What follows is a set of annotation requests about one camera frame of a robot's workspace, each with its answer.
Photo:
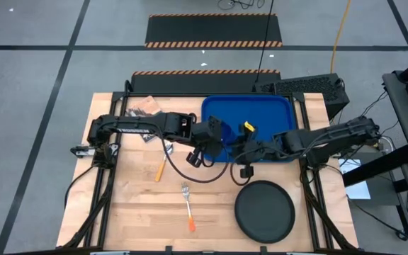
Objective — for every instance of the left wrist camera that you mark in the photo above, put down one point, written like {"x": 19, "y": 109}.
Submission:
{"x": 195, "y": 158}

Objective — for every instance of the silver clamp bracket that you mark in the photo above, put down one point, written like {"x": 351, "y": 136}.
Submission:
{"x": 83, "y": 151}

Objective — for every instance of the yellow tag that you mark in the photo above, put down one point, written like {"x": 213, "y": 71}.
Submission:
{"x": 249, "y": 126}

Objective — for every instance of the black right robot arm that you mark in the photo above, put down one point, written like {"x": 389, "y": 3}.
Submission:
{"x": 331, "y": 136}

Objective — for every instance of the black round plate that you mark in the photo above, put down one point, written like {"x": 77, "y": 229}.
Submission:
{"x": 264, "y": 212}

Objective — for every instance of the black hazard-striped floor mat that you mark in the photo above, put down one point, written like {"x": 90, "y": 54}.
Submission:
{"x": 204, "y": 83}
{"x": 211, "y": 30}

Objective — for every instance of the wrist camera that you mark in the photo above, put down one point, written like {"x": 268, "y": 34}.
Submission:
{"x": 195, "y": 158}
{"x": 246, "y": 171}

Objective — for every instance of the black perforated computer case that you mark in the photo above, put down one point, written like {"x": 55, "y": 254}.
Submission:
{"x": 314, "y": 86}

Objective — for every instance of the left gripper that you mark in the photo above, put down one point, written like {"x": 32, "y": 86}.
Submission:
{"x": 209, "y": 129}

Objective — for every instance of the black aluminium table frame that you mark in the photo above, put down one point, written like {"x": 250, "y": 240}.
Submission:
{"x": 175, "y": 95}

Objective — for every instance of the white paper sheet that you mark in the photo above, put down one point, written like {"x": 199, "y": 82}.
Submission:
{"x": 360, "y": 191}

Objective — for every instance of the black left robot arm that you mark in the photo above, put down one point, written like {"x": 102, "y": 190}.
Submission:
{"x": 133, "y": 124}

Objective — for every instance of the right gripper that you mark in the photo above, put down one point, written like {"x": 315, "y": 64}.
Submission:
{"x": 257, "y": 148}

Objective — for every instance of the blue plastic tray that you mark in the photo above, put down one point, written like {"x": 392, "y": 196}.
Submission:
{"x": 264, "y": 111}

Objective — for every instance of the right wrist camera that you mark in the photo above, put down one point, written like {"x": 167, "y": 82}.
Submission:
{"x": 246, "y": 171}

